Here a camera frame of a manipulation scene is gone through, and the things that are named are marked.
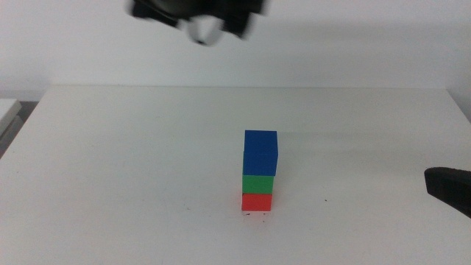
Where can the green cube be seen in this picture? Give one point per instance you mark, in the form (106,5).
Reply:
(257,184)

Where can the red cube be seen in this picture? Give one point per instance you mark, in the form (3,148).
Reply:
(256,202)

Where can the blue cube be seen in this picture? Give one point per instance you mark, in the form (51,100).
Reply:
(260,152)

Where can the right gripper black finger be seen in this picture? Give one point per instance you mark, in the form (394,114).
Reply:
(450,187)

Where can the white side shelf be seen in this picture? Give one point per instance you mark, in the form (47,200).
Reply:
(8,114)

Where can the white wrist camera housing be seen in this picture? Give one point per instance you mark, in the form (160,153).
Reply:
(202,31)

